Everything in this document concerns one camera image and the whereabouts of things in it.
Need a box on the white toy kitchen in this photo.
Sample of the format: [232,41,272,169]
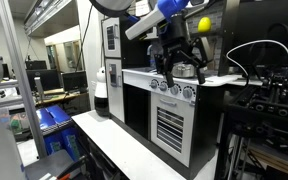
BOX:
[101,0,242,180]

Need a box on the white tube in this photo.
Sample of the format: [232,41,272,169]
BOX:
[225,39,288,74]

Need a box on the aluminium frame post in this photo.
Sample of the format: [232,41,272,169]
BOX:
[0,0,49,160]

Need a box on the black red clamp handle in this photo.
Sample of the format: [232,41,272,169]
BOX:
[54,154,89,180]

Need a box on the steel pot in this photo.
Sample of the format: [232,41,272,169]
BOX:
[171,63,197,79]

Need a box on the white door with chalkboard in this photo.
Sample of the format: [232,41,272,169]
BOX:
[102,17,123,59]

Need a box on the white oven door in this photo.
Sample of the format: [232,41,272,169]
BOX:
[150,91,196,168]

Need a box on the black computer monitor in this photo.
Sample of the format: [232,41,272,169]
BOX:
[25,68,63,93]
[61,70,89,95]

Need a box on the wooden utensil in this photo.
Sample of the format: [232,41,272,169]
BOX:
[202,36,216,63]

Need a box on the grey ice dispenser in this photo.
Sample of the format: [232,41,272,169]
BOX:
[108,63,118,88]

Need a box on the wooden desk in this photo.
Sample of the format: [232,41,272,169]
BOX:
[33,87,91,108]

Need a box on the grey oven door handle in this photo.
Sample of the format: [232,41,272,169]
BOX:
[159,98,178,108]

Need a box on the overhead metal shelf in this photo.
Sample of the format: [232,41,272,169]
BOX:
[23,0,81,38]

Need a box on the wooden board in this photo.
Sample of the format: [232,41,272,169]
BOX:
[248,143,288,179]

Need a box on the white door with dispenser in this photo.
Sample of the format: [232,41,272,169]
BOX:
[104,58,126,123]

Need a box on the yellow toy lemon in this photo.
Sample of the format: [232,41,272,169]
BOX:
[197,16,213,34]

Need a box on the blue storage bin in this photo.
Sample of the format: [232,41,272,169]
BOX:
[35,104,74,135]
[43,127,82,162]

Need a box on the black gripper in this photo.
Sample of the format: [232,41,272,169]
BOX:
[154,13,208,89]

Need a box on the grey stove knob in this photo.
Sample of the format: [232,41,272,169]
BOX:
[182,85,197,100]
[169,83,182,96]
[158,81,169,92]
[149,78,159,89]

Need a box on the black 3D printer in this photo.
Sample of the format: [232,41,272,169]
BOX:
[222,64,288,158]

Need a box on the grey base plate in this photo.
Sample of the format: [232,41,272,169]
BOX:
[23,149,77,180]

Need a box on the grey sink basin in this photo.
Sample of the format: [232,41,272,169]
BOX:
[127,66,158,74]

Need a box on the grey toy faucet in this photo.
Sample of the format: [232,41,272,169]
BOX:
[146,44,157,69]

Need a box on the grey chalkboard door handle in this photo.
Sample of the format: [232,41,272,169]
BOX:
[112,23,120,40]

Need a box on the small black monitor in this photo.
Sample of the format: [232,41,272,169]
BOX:
[24,59,48,71]

